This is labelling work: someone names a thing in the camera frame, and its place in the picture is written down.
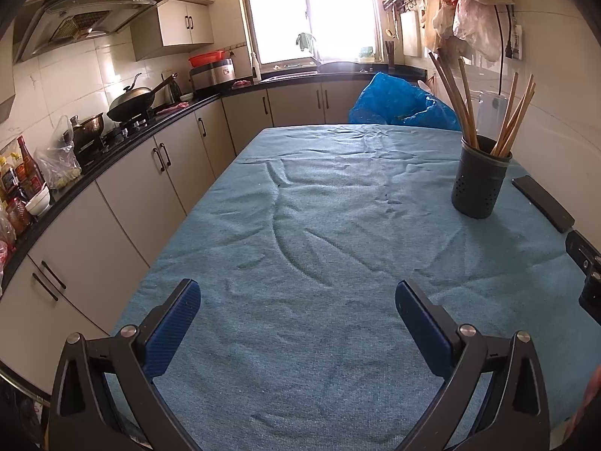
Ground small cream wall cabinet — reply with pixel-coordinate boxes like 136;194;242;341
130;0;216;62

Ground kitchen window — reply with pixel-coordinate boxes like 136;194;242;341
239;0;383;71

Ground blue tablecloth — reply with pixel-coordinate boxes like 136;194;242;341
106;123;601;451

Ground black wok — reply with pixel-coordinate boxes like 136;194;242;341
107;73;178;123

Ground black kitchen countertop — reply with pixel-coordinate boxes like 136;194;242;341
0;68;428;292

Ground black power cable with plug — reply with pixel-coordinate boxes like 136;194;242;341
493;2;508;97

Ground blue plastic bag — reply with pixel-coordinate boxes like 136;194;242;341
348;72;463;132

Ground clear plastic bag of garlic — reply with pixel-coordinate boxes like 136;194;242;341
35;115;83;191

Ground steel cooking pot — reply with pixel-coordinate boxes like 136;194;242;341
70;112;105;148

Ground hanging pink plastic bags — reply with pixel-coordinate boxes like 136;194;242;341
432;0;504;62

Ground group of sauce bottles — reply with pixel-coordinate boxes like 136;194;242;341
0;135;48;236

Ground black smartphone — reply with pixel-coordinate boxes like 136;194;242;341
512;175;576;233

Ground glass and steel range hood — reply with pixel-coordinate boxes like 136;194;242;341
13;0;169;64

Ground white bowl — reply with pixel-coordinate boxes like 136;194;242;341
26;185;51;217

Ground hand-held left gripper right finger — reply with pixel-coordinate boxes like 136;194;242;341
394;279;551;451

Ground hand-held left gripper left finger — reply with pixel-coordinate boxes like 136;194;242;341
47;278;202;451

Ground silver rice cooker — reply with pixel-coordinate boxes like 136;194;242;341
189;59;236;92

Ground red plastic basin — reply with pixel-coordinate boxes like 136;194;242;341
189;49;227;67

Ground black gas stove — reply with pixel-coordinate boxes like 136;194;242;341
77;120;156;157

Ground cream base cabinets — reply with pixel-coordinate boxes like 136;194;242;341
0;80;371;395

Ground dark grey utensil holder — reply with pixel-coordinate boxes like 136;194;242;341
451;134;512;220

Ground bunch of wooden chopsticks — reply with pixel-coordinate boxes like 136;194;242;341
428;51;537;158

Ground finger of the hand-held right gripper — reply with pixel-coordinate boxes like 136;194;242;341
566;230;601;275
578;270;601;326

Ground green cloth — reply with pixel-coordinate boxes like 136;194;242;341
296;32;319;56

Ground white cutting board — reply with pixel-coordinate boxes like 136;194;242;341
399;11;421;57

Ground clear glass mug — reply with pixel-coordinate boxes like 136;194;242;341
472;89;510;142

